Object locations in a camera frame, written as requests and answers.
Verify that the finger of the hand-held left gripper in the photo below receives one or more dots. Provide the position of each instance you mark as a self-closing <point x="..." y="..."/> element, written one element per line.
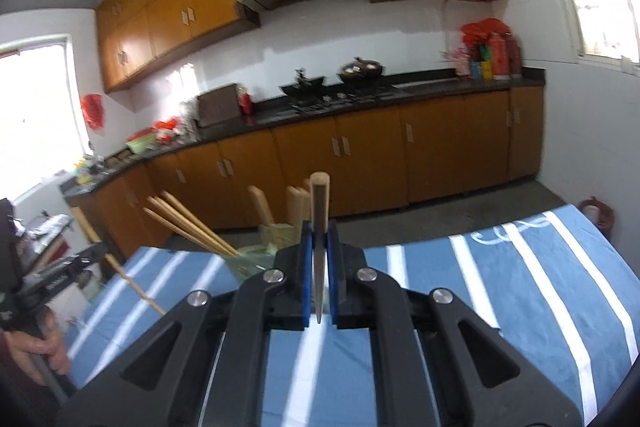
<point x="65" y="272"/>

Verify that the hanging red plastic bag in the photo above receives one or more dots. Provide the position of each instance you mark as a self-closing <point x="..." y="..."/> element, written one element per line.
<point x="92" y="112"/>

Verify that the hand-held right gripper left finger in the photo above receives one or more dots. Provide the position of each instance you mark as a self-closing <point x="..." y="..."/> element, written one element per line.
<point x="306" y="277"/>

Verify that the wooden base cabinets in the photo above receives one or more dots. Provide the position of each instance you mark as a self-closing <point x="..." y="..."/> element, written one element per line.
<point x="370" y="157"/>

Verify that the person's left hand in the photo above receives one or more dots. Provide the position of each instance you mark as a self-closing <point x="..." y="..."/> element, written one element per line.
<point x="47" y="342"/>

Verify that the black kitchen countertop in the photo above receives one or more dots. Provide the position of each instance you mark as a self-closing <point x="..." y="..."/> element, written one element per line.
<point x="450" y="84"/>

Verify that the red bag on boxes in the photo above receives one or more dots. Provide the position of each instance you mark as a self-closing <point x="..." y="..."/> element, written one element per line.
<point x="482" y="32"/>

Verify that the dark brown box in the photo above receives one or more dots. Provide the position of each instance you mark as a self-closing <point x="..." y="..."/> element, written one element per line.
<point x="217" y="104"/>

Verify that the blue white striped tablecloth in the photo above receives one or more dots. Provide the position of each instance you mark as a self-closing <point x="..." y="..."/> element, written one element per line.
<point x="500" y="307"/>

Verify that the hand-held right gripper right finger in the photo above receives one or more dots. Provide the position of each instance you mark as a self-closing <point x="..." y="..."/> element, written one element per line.
<point x="334" y="277"/>

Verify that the group of colourful boxes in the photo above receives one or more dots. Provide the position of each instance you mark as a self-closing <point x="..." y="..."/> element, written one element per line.
<point x="487" y="62"/>

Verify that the window above sink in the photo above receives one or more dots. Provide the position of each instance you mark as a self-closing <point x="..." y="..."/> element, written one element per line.
<point x="35" y="117"/>

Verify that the red wooden chair back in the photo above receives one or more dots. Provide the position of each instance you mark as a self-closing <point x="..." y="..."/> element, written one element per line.
<point x="597" y="212"/>

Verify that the green plastic basin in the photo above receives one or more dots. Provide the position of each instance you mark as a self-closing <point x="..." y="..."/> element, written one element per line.
<point x="140" y="143"/>

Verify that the green perforated utensil holder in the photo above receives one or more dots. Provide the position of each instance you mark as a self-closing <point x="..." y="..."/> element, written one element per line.
<point x="250" y="264"/>

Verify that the black lidded wok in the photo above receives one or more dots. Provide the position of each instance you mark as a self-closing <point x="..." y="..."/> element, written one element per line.
<point x="362" y="72"/>

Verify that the gas stove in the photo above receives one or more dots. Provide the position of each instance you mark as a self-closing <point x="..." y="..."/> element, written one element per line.
<point x="345" y="101"/>

